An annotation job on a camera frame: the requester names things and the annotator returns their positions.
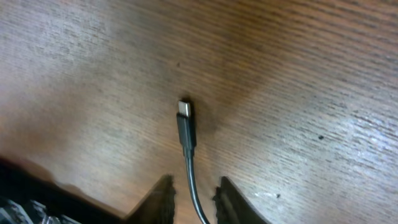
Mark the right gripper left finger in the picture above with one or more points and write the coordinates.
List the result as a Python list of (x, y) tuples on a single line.
[(157, 206)]

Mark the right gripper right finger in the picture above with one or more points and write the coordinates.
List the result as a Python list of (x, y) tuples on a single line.
[(232, 207)]

